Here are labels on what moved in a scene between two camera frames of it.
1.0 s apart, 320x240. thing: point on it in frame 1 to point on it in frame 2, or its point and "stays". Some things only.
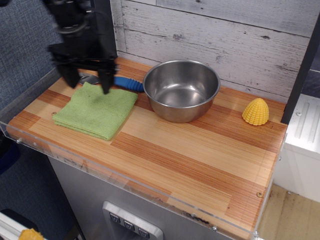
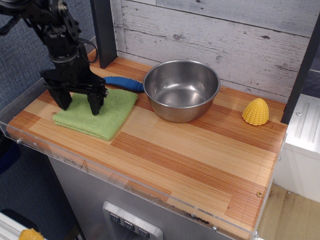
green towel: [90, 111] stays
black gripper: [82, 47] to [75, 76]
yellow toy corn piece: [256, 112] stays
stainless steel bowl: [181, 91] stays
